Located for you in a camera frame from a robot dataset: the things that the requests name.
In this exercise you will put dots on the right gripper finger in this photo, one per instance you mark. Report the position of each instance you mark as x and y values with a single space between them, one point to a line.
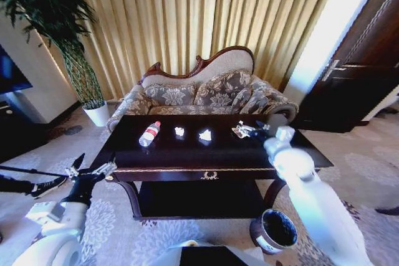
263 126
246 130

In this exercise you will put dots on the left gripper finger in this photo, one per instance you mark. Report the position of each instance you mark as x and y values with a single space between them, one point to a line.
78 164
104 169

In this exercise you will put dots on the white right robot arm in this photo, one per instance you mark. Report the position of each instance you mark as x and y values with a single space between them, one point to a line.
315 203

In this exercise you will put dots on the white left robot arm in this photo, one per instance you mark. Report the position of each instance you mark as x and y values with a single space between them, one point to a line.
59 247

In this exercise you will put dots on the round trash bin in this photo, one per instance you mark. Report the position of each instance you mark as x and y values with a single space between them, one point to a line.
274 231

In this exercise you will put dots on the crumpled shiny wrapper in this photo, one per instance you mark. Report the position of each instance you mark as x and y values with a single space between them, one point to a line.
239 131

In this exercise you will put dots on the black and white shoe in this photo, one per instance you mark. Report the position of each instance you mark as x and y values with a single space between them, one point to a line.
48 187

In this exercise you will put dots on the large crumpled white paper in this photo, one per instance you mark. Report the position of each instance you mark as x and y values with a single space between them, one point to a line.
205 135

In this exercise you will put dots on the thin black pole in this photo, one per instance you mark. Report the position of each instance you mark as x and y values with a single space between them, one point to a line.
34 171

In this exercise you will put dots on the plump floral cushion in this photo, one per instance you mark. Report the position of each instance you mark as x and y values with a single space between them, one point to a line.
223 89

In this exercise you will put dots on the white plant pot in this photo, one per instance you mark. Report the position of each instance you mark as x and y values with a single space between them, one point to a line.
97 114

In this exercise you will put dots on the floral upholstered sofa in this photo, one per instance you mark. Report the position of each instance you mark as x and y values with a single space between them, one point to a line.
202 97

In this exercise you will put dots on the clear plastic water bottle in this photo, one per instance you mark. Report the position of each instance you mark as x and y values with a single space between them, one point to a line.
149 134

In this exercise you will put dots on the dark wooden coffee table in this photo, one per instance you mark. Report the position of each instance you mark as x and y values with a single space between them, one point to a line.
193 154

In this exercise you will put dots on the person's leg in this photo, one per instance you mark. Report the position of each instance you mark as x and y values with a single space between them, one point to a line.
14 185

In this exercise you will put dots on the small crumpled white paper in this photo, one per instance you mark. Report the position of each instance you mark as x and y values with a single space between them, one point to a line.
179 131

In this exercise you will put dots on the dark television stand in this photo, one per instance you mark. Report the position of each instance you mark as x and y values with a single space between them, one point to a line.
18 122

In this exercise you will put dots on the flat floral cushion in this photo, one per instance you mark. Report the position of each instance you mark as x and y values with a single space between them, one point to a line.
170 95

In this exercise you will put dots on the flat screen television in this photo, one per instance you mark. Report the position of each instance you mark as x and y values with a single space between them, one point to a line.
11 73

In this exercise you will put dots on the dark wooden door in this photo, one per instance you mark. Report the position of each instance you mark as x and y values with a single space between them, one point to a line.
361 60

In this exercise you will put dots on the golden pleated curtain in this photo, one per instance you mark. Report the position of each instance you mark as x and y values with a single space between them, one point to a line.
193 20

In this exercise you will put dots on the tall green plant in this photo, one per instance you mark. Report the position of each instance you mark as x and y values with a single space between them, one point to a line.
50 7

